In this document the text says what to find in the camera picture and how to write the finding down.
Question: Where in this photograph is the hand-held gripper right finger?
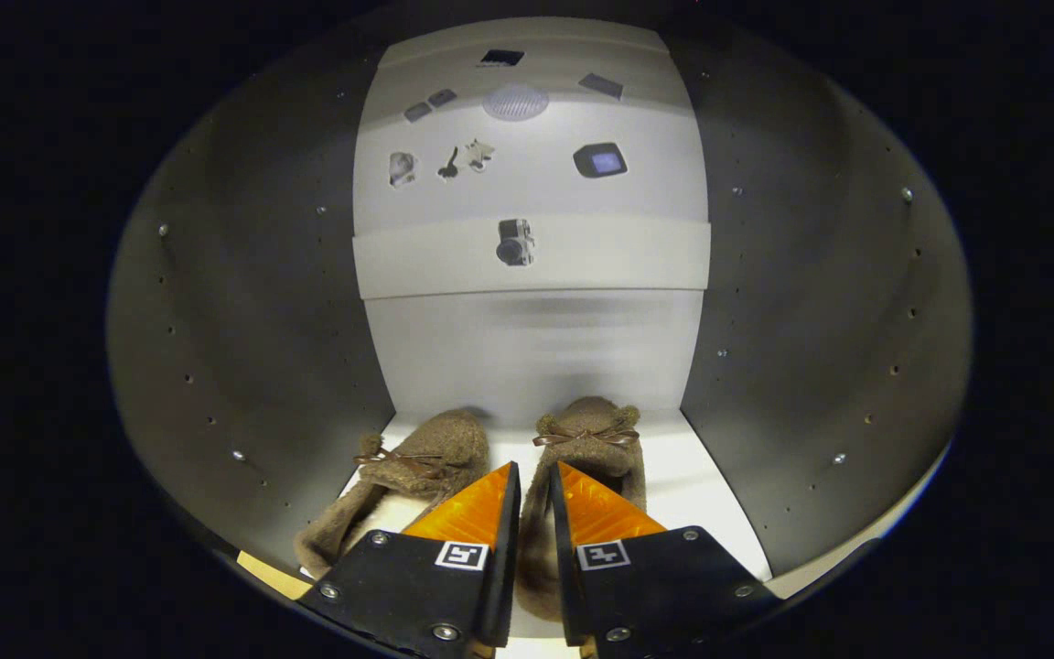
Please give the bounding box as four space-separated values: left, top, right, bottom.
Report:
547 460 781 659

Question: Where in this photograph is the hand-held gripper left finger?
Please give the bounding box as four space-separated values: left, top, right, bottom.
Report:
296 460 523 659

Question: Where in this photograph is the brown fuzzy slipper shoe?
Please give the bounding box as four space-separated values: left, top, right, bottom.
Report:
516 395 649 623
294 407 491 580

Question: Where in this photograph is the grey shoe cabinet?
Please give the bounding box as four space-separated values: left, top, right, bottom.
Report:
106 14 976 632

